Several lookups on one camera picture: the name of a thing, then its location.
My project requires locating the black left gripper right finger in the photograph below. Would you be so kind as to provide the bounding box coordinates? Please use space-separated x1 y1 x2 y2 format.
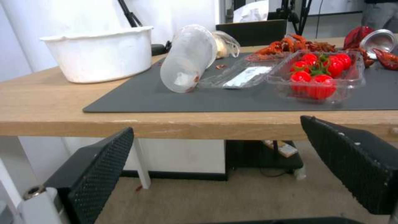
299 115 398 215

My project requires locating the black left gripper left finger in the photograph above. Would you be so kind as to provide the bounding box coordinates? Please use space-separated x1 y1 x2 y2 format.
18 127 135 224

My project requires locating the clear plastic clamshell takeout box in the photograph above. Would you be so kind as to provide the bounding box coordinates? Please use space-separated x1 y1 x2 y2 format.
197 49 366 105

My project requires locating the white thin plastic bag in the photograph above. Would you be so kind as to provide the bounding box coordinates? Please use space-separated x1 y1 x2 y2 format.
211 30 241 59

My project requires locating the white crumpled paper bag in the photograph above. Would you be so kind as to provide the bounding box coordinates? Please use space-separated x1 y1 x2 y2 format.
233 2 269 23

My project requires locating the white table leg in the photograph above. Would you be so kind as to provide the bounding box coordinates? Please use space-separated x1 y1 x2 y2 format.
134 139 152 189

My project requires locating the white power strip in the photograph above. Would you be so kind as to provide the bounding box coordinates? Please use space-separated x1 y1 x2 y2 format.
261 140 298 157

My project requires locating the red cherry tomato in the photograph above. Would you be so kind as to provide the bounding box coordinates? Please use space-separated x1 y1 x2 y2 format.
310 74 336 93
335 54 353 69
290 61 308 72
326 56 346 77
290 71 312 84
301 53 319 66

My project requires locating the green tomato vine stem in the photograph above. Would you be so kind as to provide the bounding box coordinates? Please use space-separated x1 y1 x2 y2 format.
308 54 333 76

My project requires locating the red crayfish claw piece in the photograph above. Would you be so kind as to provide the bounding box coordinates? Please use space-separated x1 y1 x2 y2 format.
371 48 398 70

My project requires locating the black low shelf unit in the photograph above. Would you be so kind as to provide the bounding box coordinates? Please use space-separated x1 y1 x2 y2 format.
225 140 304 175

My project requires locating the white plastic tub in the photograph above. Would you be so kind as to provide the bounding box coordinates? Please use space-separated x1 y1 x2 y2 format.
39 26 155 84

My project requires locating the dark grey table mat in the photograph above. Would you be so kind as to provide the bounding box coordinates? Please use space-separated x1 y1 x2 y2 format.
82 50 398 113

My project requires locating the large red crayfish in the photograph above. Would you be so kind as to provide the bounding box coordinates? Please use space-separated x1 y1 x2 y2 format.
343 26 376 50

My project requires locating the pile of red crayfish shells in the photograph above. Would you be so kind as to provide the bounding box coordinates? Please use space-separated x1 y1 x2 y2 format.
254 34 338 60

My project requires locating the black chair armrest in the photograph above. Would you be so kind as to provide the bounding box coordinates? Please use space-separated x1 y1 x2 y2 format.
151 41 173 56

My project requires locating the translucent plastic round container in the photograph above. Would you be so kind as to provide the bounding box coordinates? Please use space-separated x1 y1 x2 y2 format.
160 24 218 94

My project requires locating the person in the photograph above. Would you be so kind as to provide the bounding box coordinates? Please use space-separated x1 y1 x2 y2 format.
360 0 398 29

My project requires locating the black tripod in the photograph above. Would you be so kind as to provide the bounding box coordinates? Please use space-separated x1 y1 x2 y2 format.
117 0 144 28
275 0 313 35

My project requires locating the black chair backrest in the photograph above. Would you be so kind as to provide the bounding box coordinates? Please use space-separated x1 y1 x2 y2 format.
216 19 287 47

